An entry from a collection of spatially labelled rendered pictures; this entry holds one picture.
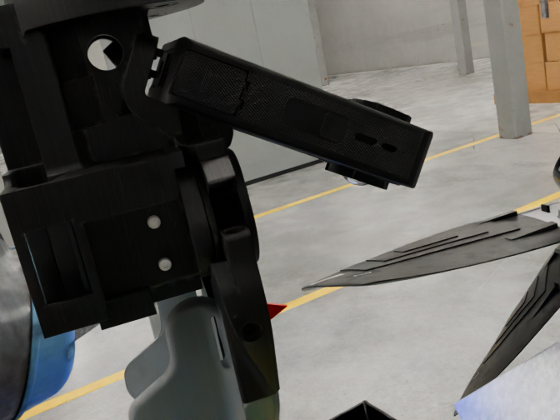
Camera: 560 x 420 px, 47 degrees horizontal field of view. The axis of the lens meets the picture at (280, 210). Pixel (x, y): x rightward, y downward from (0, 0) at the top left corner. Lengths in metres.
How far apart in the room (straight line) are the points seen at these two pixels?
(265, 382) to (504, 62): 6.73
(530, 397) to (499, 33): 6.35
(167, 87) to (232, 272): 0.07
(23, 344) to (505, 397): 0.45
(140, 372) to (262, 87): 0.14
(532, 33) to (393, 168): 8.90
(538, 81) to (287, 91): 8.99
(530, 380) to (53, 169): 0.54
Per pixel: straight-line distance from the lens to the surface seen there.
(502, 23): 6.90
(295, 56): 7.32
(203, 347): 0.26
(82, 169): 0.24
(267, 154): 7.13
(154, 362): 0.30
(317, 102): 0.25
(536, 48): 9.18
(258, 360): 0.25
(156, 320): 2.78
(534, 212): 0.70
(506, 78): 6.96
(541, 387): 0.69
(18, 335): 0.47
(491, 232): 0.63
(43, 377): 0.49
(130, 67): 0.24
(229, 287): 0.23
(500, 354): 0.85
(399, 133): 0.26
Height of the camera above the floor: 1.39
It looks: 14 degrees down
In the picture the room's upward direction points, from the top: 12 degrees counter-clockwise
